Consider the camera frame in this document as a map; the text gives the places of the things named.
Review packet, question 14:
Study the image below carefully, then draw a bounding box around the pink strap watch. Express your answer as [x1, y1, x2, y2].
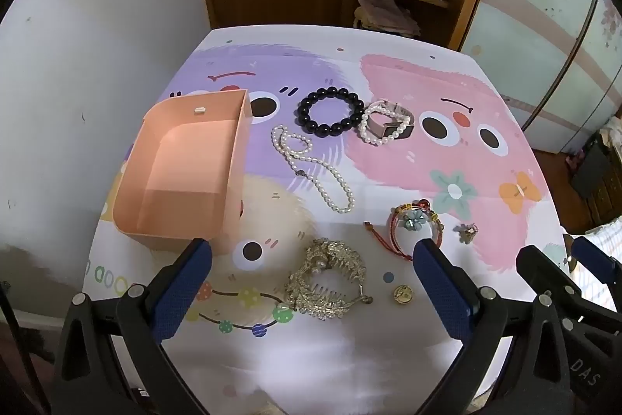
[365, 101, 415, 142]

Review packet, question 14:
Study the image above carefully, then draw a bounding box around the black bead bracelet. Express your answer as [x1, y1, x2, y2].
[297, 87, 365, 139]

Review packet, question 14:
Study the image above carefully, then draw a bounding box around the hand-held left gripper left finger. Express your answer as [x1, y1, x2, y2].
[51, 238, 215, 415]

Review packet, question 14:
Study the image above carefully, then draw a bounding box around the red string bracelet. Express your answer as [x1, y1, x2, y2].
[364, 200, 445, 256]

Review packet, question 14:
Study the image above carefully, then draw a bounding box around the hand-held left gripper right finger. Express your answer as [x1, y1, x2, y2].
[412, 238, 573, 415]

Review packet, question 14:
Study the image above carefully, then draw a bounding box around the white pearl necklace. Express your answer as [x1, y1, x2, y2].
[271, 124, 356, 215]

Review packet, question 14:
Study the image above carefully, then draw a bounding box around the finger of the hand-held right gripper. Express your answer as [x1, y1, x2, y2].
[516, 245, 590, 334]
[571, 235, 622, 299]

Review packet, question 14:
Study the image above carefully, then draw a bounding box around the dark wooden cabinet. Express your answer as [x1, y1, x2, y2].
[566, 123, 622, 236]

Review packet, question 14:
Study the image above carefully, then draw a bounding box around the pink box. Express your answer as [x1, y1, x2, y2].
[113, 88, 253, 254]

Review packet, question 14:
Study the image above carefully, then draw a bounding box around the pale blue wardrobe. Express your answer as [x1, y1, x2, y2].
[459, 0, 622, 156]

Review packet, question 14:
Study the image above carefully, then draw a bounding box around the white pearl bracelet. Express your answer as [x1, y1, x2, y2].
[360, 101, 413, 147]

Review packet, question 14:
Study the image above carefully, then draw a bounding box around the cartoon printed tablecloth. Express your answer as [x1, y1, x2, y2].
[82, 25, 575, 415]

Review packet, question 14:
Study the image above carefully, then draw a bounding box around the small flower brooch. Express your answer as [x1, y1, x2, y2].
[454, 223, 480, 245]

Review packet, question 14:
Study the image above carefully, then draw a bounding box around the gold ornate hair comb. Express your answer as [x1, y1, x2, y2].
[283, 238, 374, 323]

